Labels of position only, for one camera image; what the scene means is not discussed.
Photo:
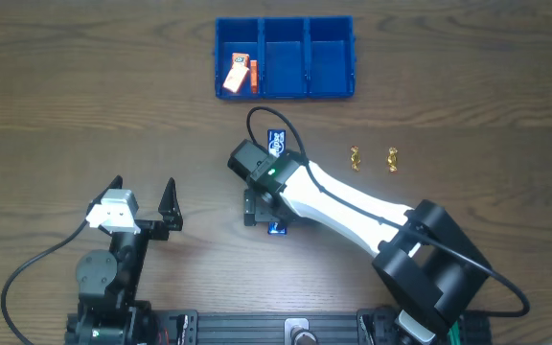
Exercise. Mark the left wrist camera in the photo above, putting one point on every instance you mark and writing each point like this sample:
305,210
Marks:
113,211

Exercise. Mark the blue candy pack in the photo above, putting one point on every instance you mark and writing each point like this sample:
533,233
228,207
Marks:
277,142
277,230

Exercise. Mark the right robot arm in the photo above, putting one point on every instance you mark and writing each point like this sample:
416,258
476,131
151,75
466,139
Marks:
343,211

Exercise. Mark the wide orange candy box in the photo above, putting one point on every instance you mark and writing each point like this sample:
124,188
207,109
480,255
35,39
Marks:
236,76

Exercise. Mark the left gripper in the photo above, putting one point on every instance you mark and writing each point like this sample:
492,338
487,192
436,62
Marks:
158,229

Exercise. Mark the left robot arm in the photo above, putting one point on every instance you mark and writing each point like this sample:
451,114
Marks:
113,268

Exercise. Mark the gold candy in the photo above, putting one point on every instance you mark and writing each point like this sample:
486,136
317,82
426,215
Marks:
355,159
392,160

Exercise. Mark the narrow orange candy box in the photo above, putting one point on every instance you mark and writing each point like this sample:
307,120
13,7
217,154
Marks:
254,76

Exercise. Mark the mounting rail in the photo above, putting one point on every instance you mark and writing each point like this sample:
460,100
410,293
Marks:
247,328

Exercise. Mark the blue tray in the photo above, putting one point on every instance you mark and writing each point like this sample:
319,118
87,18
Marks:
285,67

